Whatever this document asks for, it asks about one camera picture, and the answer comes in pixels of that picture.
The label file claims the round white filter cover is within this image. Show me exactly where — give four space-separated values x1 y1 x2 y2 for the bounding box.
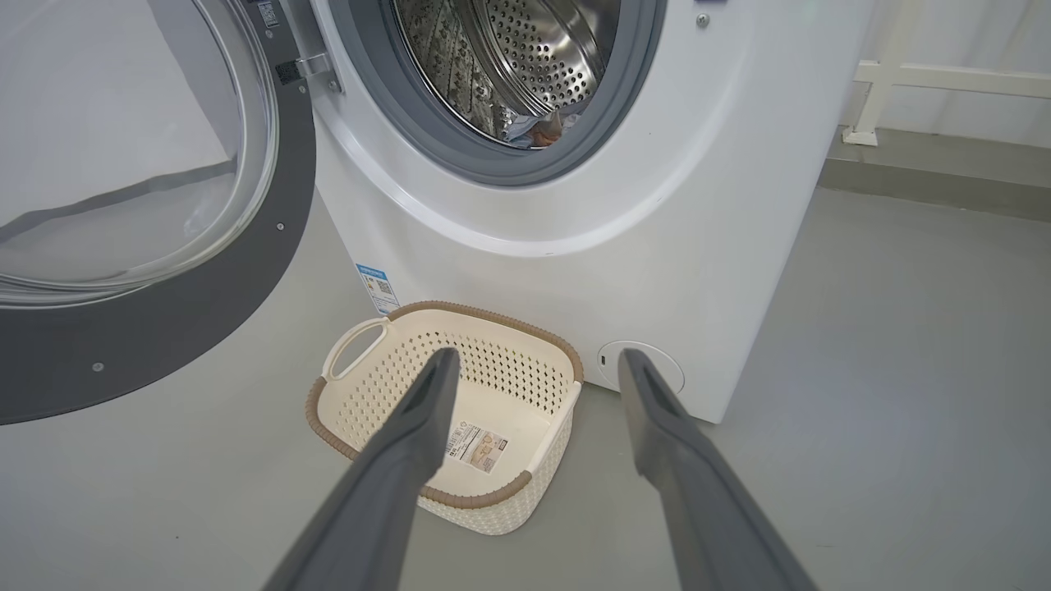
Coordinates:
597 341 686 395

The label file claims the cream perforated laundry basket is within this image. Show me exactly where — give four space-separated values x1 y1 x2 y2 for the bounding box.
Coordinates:
305 300 585 537

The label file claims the blue bear print garment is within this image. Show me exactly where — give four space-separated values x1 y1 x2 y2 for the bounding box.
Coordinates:
501 111 584 150

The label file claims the white basket barcode label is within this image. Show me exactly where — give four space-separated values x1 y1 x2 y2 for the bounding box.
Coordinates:
443 422 510 475

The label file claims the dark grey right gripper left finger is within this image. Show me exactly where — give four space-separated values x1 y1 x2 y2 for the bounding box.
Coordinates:
263 347 461 591

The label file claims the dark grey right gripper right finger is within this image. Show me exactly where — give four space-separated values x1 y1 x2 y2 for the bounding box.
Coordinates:
617 347 822 591

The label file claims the cream metal railing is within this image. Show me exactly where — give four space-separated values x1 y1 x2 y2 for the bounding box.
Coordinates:
842 0 1051 147

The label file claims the blue energy label sticker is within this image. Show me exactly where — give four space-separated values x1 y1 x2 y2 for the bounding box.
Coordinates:
355 263 402 317

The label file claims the white Hisense washing machine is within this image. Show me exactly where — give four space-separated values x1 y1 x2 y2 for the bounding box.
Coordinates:
279 0 879 425

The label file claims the round dark glass washer door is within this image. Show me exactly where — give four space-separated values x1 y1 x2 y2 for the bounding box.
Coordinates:
0 0 342 426

